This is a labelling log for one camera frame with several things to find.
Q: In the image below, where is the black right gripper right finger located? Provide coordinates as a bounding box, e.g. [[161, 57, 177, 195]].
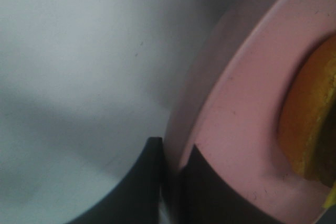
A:
[[180, 147, 326, 223]]

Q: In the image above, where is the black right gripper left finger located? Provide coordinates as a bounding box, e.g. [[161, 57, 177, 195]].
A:
[[70, 137, 163, 223]]

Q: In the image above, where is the pink round plate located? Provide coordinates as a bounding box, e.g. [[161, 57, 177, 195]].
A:
[[164, 0, 335, 223]]

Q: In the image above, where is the burger with lettuce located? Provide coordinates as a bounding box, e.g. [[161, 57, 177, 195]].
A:
[[278, 36, 335, 209]]

